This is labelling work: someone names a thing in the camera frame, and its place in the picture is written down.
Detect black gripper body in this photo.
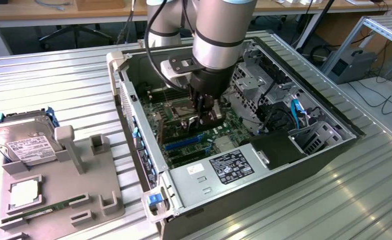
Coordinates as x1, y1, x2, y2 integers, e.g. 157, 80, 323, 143
189, 65, 237, 101

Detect graphics card with fan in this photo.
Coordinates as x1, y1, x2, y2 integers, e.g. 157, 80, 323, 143
155, 109, 225, 145

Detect CPU socket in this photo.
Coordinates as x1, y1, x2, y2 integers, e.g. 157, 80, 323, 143
169, 99, 194, 120

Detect green motherboard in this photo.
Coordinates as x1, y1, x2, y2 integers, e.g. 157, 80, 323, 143
139, 81, 255, 170

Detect silver chipset heatsink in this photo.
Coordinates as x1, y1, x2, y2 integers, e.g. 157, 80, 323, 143
215, 136, 237, 152

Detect tall silver disk bay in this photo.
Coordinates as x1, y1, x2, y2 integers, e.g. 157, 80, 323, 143
231, 39, 306, 132

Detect blue expansion slot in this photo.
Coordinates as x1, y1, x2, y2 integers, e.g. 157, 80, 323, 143
165, 135, 202, 151

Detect black expansion slot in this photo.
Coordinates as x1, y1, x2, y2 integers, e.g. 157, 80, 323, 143
167, 147, 206, 161

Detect silver power supply unit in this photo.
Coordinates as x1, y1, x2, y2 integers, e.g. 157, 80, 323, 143
167, 142, 271, 209

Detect low silver disk bay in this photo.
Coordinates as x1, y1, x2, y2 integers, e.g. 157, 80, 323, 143
289, 119, 358, 156

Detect blue plastic case latch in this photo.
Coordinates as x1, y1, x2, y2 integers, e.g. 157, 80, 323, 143
147, 193, 165, 208

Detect open black PC case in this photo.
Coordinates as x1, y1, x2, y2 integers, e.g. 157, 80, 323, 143
106, 36, 367, 240

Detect grey equipment box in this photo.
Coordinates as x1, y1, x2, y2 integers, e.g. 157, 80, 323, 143
329, 48, 381, 85

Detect black office chair base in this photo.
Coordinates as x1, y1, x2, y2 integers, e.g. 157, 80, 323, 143
38, 23, 116, 50

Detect brown cardboard box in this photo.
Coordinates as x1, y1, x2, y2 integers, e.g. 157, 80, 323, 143
75, 0, 127, 11

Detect grey parts rack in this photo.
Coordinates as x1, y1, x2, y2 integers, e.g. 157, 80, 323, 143
0, 124, 130, 240

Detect light wooden desk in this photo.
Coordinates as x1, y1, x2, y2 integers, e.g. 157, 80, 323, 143
0, 0, 198, 57
253, 0, 392, 51

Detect silver hard disk drive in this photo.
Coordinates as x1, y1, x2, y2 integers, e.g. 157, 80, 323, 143
0, 117, 59, 168

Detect green loose RAM stick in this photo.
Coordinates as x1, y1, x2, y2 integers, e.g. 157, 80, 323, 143
2, 194, 86, 224

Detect silver CPU chip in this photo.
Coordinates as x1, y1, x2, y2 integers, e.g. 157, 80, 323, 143
8, 181, 42, 209

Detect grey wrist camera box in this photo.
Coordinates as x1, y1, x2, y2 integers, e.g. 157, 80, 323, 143
161, 59, 199, 90

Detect black wire bundle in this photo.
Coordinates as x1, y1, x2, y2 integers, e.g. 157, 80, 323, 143
257, 102, 295, 133

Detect black plastic air duct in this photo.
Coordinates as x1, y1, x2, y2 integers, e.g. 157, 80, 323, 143
250, 129, 309, 171

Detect black camera cable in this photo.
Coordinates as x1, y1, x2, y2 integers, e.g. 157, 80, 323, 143
145, 0, 198, 88

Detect blue SATA wire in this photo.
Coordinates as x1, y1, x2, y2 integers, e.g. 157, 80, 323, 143
291, 98, 305, 131

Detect black cable coil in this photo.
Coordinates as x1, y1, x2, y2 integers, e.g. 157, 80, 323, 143
310, 44, 333, 63

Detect grey hanging cable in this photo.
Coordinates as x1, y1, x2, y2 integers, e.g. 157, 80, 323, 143
118, 0, 138, 44

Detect blue disk carrier bracket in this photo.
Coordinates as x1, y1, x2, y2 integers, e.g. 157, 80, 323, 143
0, 106, 63, 141

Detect black floor cables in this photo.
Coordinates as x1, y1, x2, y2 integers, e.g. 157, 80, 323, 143
347, 74, 392, 118

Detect aluminium frame shelf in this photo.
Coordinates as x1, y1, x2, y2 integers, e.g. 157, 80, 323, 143
321, 14, 392, 83

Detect light blue cable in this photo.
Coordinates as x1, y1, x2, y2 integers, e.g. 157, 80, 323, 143
34, 0, 71, 11

